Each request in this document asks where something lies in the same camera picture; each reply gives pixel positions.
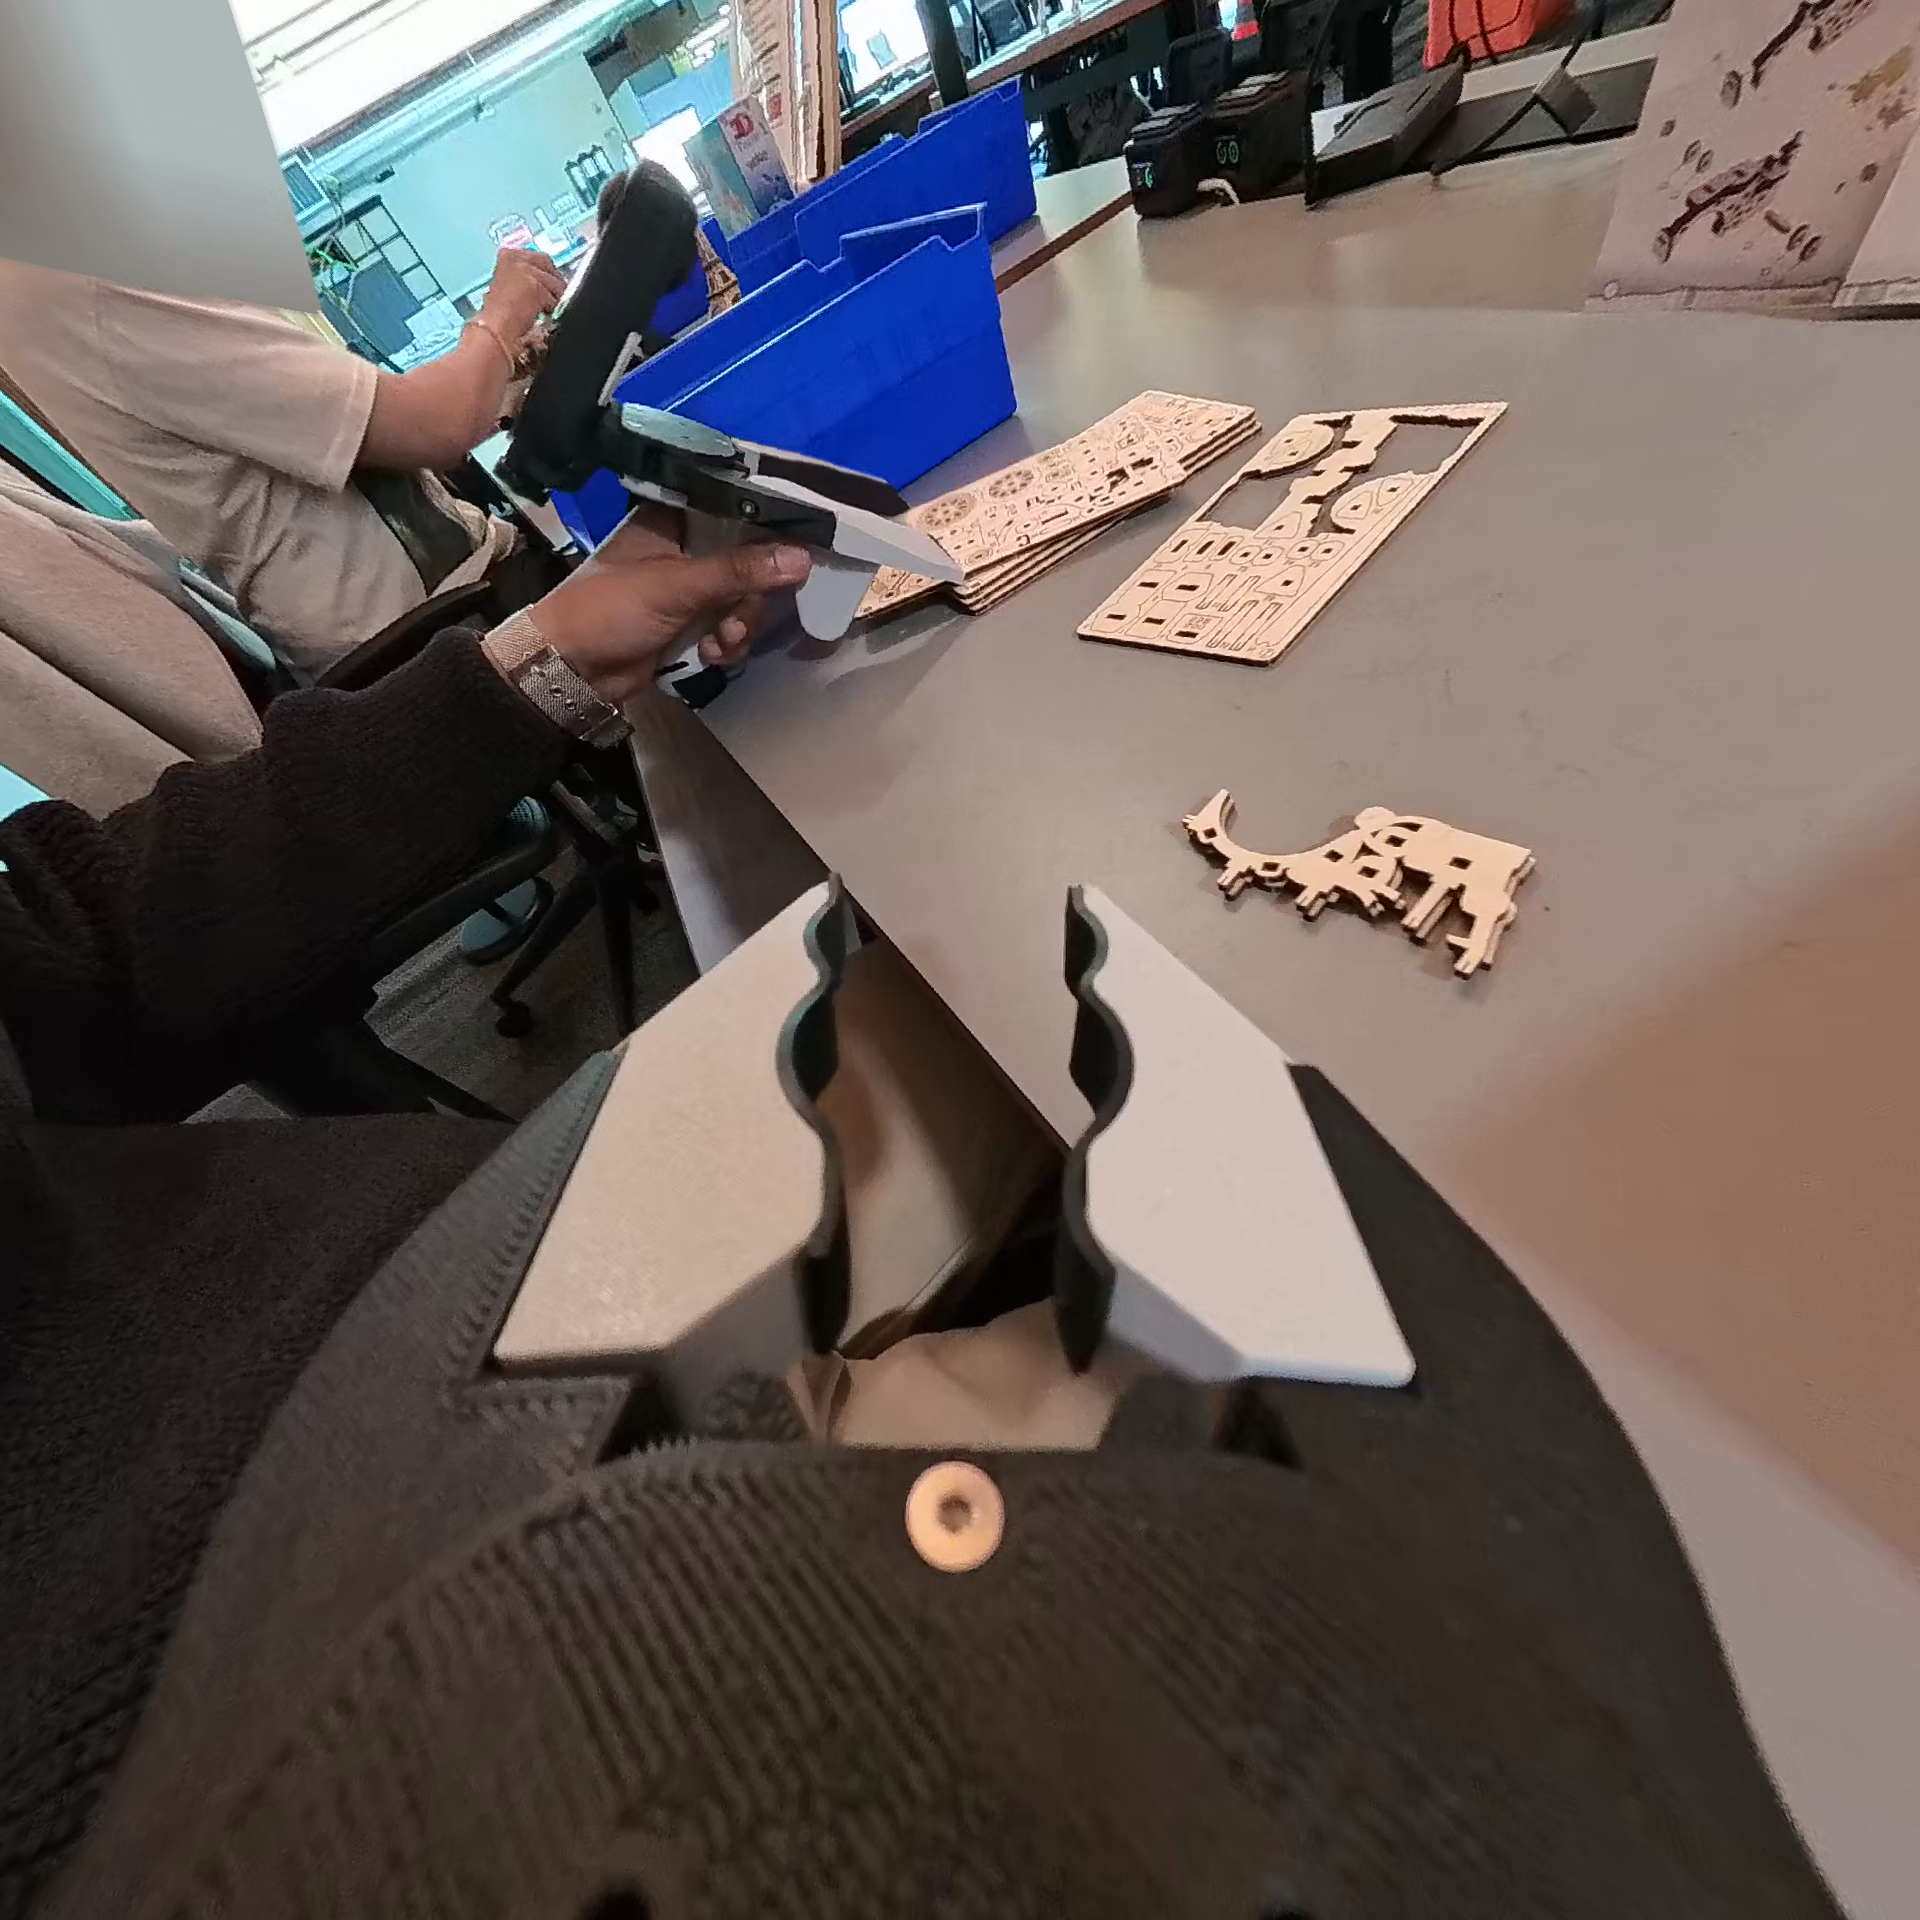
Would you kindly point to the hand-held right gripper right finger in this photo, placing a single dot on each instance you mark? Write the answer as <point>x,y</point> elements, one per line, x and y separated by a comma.
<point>1230,1200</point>

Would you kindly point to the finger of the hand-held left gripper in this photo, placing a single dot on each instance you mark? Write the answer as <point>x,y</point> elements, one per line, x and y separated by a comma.
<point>838,491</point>
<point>900,547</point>

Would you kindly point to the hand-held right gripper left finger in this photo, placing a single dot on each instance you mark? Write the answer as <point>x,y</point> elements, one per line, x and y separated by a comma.
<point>674,1200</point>

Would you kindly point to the wooden elephant puzzle model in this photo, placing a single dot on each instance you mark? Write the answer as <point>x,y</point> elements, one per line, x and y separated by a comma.
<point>1440,870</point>

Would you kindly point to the person's left forearm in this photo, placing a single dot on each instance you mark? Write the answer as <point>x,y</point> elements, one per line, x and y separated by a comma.
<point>299,840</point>

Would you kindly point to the grey desk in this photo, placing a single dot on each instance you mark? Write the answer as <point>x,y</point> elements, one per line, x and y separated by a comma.
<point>1500,675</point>

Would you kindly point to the person's left hand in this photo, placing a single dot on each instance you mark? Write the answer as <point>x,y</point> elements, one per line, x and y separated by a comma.
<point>644,615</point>

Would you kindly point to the blue plastic bin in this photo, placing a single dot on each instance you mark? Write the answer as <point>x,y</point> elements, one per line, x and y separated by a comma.
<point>868,359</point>
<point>961,166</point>

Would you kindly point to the stack of wooden puzzle sheets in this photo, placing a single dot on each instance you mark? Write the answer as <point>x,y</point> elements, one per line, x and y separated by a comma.
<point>1080,480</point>

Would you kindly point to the colourful cardboard box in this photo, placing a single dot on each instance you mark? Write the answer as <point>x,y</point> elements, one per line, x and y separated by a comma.
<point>734,166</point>

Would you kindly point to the wooden puzzle sheet with cutouts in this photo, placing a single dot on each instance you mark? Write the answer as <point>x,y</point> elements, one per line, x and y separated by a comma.
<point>1185,592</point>

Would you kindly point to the person's beige trousers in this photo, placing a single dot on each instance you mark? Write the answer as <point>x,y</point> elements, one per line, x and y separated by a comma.
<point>961,1382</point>

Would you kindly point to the silver mesh wristwatch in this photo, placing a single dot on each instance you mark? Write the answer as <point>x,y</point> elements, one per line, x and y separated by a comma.
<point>547,675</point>

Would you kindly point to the black office chair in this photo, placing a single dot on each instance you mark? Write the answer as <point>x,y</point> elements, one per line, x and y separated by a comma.
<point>493,902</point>

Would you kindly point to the black power pack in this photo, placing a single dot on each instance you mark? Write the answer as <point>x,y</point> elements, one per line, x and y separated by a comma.
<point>1259,136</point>
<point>1171,166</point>

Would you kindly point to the person's black sweater torso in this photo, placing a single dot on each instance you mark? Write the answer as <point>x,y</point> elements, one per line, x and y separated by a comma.
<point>148,1425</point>

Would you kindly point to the grey jacket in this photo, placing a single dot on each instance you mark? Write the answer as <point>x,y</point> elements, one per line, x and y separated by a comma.
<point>90,645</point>

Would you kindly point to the black flat device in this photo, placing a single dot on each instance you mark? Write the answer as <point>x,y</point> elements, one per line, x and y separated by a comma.
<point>1380,129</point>

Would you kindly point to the folded white instruction booklet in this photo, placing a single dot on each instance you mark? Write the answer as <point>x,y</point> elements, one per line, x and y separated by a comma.
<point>1724,150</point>

